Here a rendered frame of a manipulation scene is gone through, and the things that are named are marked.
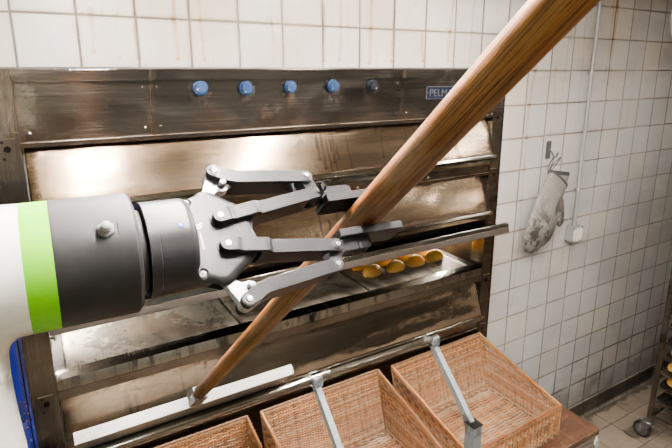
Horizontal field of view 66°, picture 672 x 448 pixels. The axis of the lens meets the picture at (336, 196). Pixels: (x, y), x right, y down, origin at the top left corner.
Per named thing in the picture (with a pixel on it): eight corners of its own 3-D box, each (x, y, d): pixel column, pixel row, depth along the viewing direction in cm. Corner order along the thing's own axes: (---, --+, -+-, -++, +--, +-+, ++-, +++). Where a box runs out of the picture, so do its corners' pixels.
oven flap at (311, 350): (68, 454, 162) (59, 390, 163) (478, 318, 250) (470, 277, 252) (68, 458, 158) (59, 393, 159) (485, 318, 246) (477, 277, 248)
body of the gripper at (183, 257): (126, 223, 44) (229, 210, 49) (144, 317, 41) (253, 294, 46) (132, 179, 38) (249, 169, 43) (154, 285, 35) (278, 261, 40)
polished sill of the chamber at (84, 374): (56, 382, 162) (54, 371, 161) (472, 271, 251) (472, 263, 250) (57, 392, 157) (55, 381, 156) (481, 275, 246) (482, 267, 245)
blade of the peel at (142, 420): (294, 373, 143) (291, 363, 144) (74, 445, 116) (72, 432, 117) (260, 396, 171) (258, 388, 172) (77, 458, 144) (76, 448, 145)
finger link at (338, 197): (316, 215, 50) (314, 208, 50) (376, 206, 53) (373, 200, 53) (328, 200, 47) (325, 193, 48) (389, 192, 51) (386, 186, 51)
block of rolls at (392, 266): (305, 242, 280) (305, 233, 279) (377, 229, 304) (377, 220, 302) (368, 281, 229) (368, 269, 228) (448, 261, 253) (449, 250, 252)
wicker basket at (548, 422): (386, 419, 229) (387, 364, 223) (475, 379, 259) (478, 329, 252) (467, 493, 190) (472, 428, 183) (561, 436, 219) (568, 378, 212)
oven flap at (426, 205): (46, 302, 149) (36, 234, 150) (485, 215, 238) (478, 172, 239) (46, 303, 146) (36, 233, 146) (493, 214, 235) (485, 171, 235)
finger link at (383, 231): (338, 228, 46) (341, 236, 46) (401, 219, 50) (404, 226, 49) (326, 242, 49) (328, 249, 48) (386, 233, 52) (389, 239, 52)
